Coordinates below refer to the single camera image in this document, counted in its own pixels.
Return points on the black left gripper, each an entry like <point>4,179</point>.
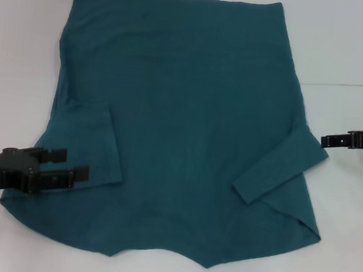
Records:
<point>3,168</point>

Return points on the teal blue shirt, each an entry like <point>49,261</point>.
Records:
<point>185,127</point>

